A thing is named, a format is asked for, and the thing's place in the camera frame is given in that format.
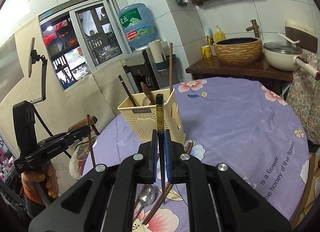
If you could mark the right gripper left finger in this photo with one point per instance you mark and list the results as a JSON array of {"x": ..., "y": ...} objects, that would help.
[{"x": 120, "y": 185}]

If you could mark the floral cloth on chair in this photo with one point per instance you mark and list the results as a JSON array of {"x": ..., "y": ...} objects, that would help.
[{"x": 303, "y": 97}]

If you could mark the cream pan with lid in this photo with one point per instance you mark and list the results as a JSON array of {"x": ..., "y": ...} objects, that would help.
[{"x": 288, "y": 57}]

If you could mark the woven basket sink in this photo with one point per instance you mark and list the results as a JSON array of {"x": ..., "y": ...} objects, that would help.
[{"x": 238, "y": 50}]

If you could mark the rice cooker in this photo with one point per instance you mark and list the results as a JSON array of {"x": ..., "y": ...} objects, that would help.
[{"x": 302, "y": 32}]

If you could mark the water dispenser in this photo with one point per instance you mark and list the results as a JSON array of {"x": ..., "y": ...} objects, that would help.
[{"x": 142, "y": 67}]

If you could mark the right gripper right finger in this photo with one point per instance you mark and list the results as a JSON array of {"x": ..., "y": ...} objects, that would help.
[{"x": 192, "y": 173}]

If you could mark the phone on stand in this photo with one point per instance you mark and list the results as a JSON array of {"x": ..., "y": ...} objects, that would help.
[{"x": 33, "y": 58}]

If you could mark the yellow mug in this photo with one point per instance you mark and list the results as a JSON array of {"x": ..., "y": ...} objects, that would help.
[{"x": 206, "y": 51}]

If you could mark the cream plastic utensil holder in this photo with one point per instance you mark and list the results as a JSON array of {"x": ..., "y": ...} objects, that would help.
[{"x": 143, "y": 117}]

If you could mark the window with sliding frame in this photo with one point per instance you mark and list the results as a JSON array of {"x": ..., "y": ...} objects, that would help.
[{"x": 82, "y": 36}]

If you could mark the black gold chopstick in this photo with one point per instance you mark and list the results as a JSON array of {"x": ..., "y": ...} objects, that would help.
[{"x": 160, "y": 135}]

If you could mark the blue water jug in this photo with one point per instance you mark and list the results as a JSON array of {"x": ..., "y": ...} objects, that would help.
[{"x": 137, "y": 25}]

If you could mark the wooden handle steel spoon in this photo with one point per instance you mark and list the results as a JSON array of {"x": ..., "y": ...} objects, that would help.
[{"x": 148, "y": 93}]

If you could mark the brass faucet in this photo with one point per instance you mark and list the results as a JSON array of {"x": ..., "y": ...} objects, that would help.
[{"x": 254, "y": 27}]

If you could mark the all steel spoon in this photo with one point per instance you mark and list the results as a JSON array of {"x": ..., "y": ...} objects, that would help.
[{"x": 146, "y": 197}]

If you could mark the wooden chair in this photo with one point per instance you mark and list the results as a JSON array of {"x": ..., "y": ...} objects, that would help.
[{"x": 92, "y": 121}]

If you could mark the left hand yellow nails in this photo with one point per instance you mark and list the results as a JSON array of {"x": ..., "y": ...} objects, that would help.
[{"x": 40, "y": 187}]

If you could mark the purple floral tablecloth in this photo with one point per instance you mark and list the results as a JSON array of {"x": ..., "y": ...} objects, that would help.
[{"x": 233, "y": 121}]

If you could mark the yellow soap bottle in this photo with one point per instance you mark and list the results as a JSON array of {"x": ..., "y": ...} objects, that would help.
[{"x": 219, "y": 35}]

